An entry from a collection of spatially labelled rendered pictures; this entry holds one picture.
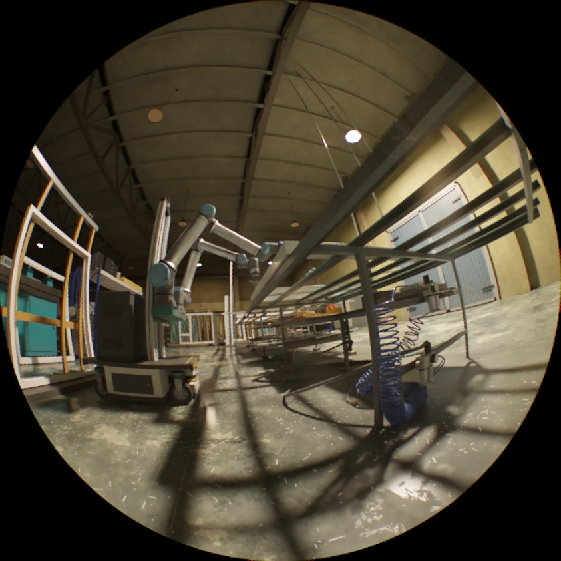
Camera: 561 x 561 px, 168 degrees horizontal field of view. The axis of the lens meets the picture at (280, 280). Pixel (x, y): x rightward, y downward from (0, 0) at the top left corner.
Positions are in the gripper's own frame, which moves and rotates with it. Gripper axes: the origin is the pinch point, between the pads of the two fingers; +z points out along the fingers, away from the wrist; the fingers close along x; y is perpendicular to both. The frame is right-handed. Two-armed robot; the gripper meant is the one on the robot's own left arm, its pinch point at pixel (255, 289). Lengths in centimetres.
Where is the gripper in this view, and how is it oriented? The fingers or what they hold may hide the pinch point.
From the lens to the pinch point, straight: 199.5
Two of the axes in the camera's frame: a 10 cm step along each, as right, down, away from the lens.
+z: 1.1, 9.6, -2.5
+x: -9.6, 0.4, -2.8
